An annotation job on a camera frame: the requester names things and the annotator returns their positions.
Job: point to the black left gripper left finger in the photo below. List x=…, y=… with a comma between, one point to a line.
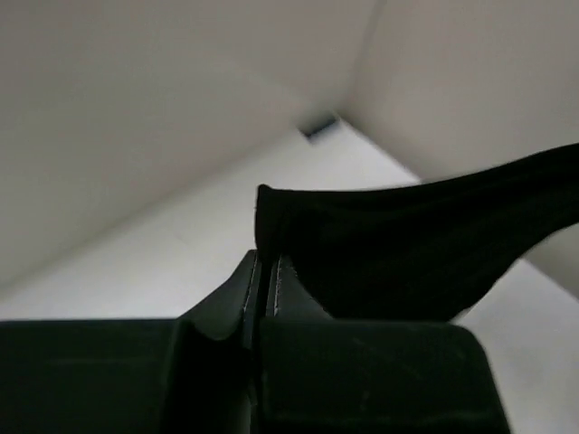
x=186, y=374

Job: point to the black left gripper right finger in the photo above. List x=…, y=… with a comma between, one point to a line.
x=318, y=374

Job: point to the black skirt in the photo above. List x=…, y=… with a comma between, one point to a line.
x=421, y=252

